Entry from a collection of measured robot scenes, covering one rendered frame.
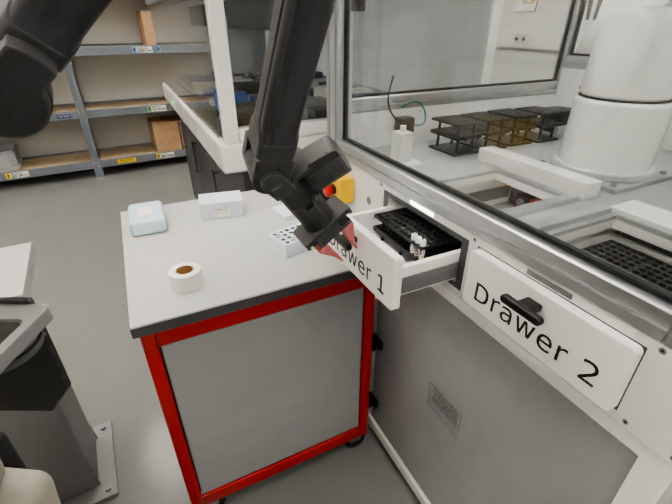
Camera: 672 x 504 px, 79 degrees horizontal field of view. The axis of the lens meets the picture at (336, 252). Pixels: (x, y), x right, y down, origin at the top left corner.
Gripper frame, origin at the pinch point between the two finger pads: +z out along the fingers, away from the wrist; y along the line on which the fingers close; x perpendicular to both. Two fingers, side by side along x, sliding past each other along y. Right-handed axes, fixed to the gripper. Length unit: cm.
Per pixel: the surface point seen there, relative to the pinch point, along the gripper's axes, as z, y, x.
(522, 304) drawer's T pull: 8.6, 13.1, -27.4
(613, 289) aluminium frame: 5.7, 20.6, -36.2
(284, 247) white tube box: 6.4, -9.6, 25.9
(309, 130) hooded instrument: 13, 24, 84
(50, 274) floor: 17, -128, 192
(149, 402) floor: 44, -92, 70
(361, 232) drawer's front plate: 0.2, 4.6, 1.3
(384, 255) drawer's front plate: 0.9, 4.1, -7.2
